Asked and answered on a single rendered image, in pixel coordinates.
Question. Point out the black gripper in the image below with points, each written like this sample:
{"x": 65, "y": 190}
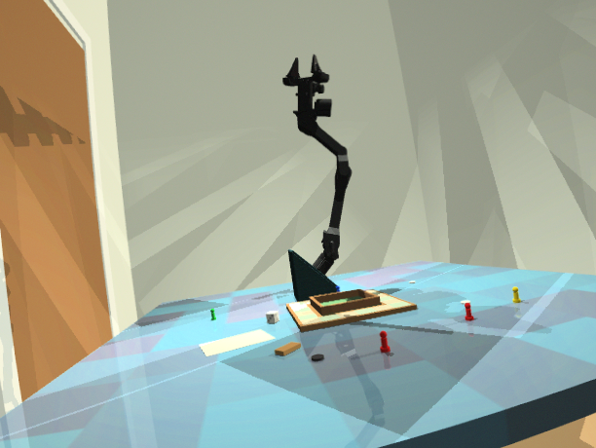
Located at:
{"x": 305, "y": 85}

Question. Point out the white die with black pips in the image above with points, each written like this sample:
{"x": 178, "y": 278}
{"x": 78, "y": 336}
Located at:
{"x": 272, "y": 316}

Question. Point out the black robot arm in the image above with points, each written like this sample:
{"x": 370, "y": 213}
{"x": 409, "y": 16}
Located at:
{"x": 307, "y": 124}

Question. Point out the orange rectangular block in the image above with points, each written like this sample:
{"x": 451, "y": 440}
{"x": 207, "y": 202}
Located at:
{"x": 287, "y": 348}

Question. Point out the yellow game pawn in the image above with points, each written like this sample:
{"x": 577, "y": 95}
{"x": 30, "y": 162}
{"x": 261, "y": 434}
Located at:
{"x": 516, "y": 295}

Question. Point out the red game pawn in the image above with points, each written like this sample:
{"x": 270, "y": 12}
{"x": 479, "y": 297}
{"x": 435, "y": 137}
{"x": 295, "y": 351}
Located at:
{"x": 384, "y": 344}
{"x": 469, "y": 317}

